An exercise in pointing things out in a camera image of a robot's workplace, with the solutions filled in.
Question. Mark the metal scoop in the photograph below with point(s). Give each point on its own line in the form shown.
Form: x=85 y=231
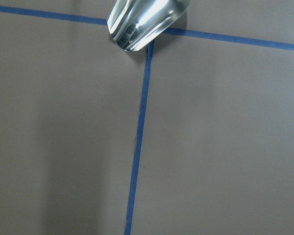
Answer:
x=133 y=24

